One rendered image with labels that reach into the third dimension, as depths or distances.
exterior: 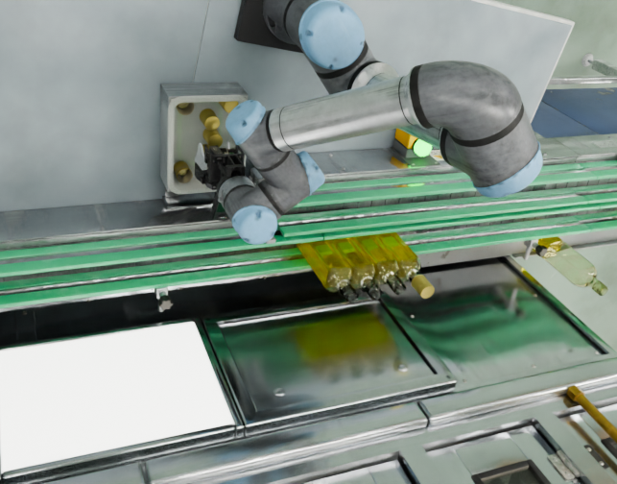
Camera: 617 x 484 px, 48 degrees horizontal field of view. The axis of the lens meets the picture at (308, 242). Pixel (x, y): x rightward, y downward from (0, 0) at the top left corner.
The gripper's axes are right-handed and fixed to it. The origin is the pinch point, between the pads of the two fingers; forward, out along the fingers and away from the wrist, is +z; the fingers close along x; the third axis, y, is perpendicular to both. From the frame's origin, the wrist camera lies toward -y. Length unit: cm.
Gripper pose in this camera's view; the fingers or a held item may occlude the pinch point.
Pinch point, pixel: (208, 157)
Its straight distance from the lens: 156.8
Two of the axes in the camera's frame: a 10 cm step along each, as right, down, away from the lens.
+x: -9.2, 1.1, -3.7
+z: -3.7, -5.2, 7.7
